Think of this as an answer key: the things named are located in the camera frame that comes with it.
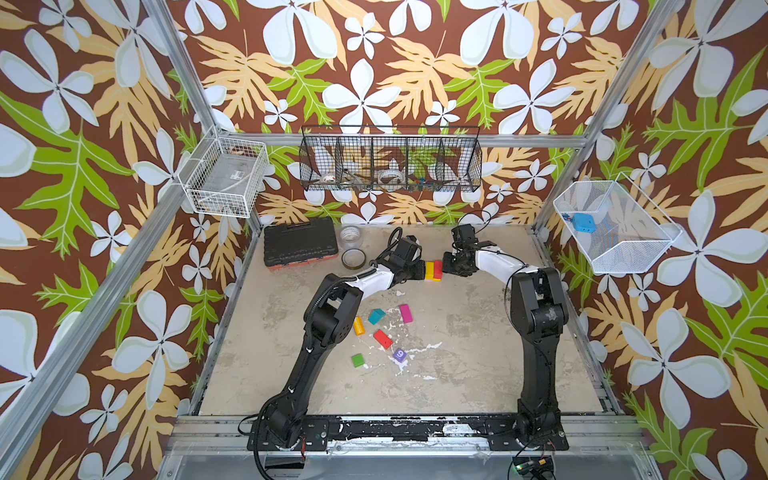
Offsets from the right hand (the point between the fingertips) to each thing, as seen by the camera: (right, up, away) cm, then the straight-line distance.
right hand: (444, 265), depth 105 cm
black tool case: (-55, +8, +7) cm, 56 cm away
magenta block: (-15, -16, -9) cm, 23 cm away
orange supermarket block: (-30, -19, -13) cm, 38 cm away
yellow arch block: (-6, -2, -3) cm, 7 cm away
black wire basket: (-19, +36, -7) cm, 41 cm away
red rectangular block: (-22, -23, -15) cm, 35 cm away
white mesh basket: (+43, +12, -23) cm, 50 cm away
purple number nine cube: (-17, -26, -19) cm, 36 cm away
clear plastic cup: (-35, +11, +12) cm, 39 cm away
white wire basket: (-69, +27, -20) cm, 76 cm away
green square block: (-30, -28, -18) cm, 45 cm away
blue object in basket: (+37, +13, -19) cm, 44 cm away
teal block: (-24, -16, -10) cm, 31 cm away
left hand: (-8, +1, -2) cm, 8 cm away
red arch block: (-3, -2, -3) cm, 5 cm away
